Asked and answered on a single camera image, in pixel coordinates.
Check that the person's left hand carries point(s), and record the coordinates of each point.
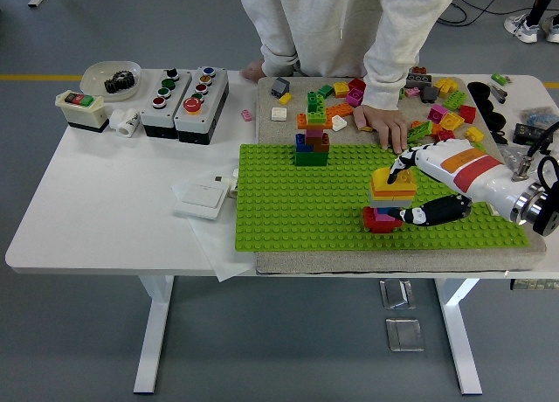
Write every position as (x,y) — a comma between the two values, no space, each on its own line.
(380,120)

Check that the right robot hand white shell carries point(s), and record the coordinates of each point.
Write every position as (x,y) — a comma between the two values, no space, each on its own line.
(471,166)

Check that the person's right hand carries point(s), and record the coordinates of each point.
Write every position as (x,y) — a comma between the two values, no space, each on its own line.
(253,72)

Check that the long yellow brick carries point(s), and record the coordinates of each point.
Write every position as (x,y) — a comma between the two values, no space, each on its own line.
(377,179)

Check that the orange eight-stud brick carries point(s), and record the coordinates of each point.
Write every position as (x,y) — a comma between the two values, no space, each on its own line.
(384,191)
(340,110)

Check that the person's right forearm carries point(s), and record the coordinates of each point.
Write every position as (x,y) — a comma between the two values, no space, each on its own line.
(279,61)

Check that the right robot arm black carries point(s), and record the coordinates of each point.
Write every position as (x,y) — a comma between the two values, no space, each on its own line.
(530,207)

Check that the person's left forearm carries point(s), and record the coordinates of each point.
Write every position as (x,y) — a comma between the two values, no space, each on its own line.
(384,83)

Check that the pink tall brick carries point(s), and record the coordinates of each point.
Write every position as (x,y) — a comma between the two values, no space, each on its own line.
(355,97)

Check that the light pink brick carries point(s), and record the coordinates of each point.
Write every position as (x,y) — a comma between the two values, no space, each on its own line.
(409,92)

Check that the small yellow brick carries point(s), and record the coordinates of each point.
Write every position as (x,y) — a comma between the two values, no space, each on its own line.
(285,99)

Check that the lime green six-stud brick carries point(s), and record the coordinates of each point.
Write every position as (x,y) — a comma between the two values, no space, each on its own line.
(420,131)

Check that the white sloped brick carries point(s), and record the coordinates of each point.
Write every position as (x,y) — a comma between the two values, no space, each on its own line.
(338,123)

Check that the glossy red brick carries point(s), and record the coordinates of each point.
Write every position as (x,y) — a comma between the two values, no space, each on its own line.
(443,135)

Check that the small pink brick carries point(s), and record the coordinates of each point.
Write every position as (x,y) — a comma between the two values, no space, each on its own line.
(247,115)

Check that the white square brick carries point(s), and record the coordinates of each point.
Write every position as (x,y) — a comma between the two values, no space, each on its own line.
(278,113)

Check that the yellow four-stud brick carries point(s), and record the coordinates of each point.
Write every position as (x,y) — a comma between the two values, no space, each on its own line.
(341,89)
(452,121)

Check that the dark grey sloped brick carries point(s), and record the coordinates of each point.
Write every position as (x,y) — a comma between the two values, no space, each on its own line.
(429,94)

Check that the grey brick with round holes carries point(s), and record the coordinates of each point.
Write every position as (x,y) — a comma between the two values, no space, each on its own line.
(419,80)

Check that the magenta brick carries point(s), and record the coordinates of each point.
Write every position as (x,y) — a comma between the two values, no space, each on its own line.
(438,112)

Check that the reddish brown brick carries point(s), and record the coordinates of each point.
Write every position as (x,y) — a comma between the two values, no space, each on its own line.
(420,70)

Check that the small dark green brick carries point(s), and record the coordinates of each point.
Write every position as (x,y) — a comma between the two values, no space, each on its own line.
(313,98)

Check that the orange flat brick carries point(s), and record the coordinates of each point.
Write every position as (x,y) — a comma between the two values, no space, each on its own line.
(314,126)

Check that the dusty pink brick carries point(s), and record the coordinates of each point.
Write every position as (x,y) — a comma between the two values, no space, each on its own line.
(313,133)

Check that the yellow angular brick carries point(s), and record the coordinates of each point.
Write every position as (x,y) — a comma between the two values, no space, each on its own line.
(445,87)

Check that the yellow eight-stud brick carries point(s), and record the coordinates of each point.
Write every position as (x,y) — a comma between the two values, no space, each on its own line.
(393,196)

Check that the large dark green brick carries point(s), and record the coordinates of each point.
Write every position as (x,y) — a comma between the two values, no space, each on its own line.
(311,159)

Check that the light grey brick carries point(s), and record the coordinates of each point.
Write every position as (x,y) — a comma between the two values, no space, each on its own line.
(388,203)

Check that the small blue brick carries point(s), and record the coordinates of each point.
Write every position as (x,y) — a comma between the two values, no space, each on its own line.
(386,212)

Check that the pink flat brick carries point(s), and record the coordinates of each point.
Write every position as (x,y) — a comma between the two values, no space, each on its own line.
(384,218)

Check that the wide red brick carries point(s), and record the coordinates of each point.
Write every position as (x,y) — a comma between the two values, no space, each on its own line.
(371,222)

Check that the clear plastic bag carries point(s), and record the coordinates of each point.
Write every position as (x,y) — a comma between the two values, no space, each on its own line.
(511,155)

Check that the emergency stop control box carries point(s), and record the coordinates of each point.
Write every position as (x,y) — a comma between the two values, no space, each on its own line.
(210,100)

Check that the black electronic module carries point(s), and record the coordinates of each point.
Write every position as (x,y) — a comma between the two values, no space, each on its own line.
(526,132)

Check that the small metal tool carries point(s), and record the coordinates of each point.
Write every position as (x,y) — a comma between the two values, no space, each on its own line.
(498,94)

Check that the four-button control box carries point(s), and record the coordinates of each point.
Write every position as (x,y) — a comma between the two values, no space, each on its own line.
(174,100)

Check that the small green clip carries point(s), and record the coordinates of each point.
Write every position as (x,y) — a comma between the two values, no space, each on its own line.
(498,77)

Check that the person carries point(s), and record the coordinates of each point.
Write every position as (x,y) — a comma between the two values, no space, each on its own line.
(522,28)
(340,26)

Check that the green studded baseplate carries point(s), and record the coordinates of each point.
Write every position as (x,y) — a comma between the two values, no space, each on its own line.
(284,210)

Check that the under-table control panel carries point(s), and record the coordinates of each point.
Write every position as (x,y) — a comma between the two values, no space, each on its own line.
(533,285)

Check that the black gear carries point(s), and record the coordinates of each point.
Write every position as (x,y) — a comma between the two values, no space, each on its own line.
(118,82)

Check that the white pipe tee fitting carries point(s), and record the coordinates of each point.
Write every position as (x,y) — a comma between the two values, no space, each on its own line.
(124,122)

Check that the metal floor outlet plate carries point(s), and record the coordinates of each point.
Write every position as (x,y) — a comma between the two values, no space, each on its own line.
(405,334)
(397,293)

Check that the white bowl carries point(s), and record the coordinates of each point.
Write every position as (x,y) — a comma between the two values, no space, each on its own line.
(94,81)

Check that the white table leg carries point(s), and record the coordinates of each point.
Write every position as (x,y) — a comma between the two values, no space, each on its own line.
(153,332)
(458,332)

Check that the white paper sheet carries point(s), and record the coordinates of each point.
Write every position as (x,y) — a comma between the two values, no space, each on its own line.
(218,253)

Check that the white wall switch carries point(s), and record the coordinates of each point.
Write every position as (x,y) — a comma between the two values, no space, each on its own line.
(198,196)

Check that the red green switch box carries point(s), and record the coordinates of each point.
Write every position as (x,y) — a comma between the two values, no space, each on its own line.
(83,113)

